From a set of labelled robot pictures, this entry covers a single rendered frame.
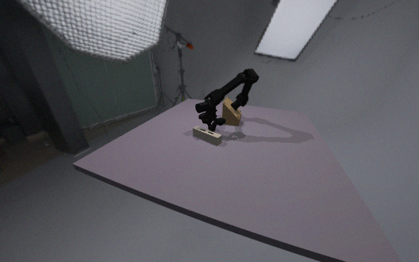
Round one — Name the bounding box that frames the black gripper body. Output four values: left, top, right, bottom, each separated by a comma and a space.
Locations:
199, 110, 226, 126

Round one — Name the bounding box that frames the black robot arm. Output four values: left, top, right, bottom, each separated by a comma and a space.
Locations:
195, 69, 259, 124

